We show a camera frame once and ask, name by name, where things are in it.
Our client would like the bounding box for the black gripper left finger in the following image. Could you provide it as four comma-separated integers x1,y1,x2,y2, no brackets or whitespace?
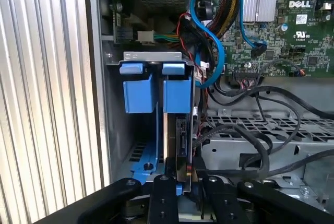
32,174,181,224

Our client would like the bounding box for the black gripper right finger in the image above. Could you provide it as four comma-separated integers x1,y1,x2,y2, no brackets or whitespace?
200,174,334,224

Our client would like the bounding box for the black disk data wire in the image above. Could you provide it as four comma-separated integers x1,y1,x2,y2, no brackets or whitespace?
188,156,334,183

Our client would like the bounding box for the black sleeved disk power wire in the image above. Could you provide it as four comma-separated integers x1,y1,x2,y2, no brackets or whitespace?
194,123,274,180

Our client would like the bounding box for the hard disk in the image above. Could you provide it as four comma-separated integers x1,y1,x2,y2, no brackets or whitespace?
118,61,196,196

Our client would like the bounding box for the metal disk bay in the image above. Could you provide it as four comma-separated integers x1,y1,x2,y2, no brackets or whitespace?
103,50,200,184

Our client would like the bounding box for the open PC case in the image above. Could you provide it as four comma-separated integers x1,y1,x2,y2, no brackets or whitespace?
83,0,334,224

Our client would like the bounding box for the metal drive cage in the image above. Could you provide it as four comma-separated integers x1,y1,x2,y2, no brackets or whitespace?
200,113,334,191

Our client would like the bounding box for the green motherboard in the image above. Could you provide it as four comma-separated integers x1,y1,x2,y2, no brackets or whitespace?
194,0,334,79

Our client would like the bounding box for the silver finned heatsink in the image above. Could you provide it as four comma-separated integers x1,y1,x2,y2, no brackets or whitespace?
241,0,279,24

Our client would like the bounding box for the thick black round cable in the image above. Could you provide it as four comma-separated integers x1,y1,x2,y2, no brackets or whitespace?
208,80,334,121

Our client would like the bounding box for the small black wire connector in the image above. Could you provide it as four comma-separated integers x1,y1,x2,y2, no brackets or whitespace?
290,68,308,78

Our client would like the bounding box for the thin grey round cable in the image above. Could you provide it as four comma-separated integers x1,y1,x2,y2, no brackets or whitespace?
256,57,305,132

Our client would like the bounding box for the blue SATA cable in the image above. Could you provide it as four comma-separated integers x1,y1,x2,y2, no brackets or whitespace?
189,0,269,89

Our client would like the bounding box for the red black twisted wire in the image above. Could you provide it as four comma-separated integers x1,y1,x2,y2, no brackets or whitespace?
176,11,210,143

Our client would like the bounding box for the white connector with coloured wires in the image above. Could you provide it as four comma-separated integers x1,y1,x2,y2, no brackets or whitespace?
136,29,181,45

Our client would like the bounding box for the black yellow braided cable bundle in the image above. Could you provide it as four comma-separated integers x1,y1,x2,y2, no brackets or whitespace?
205,0,241,40

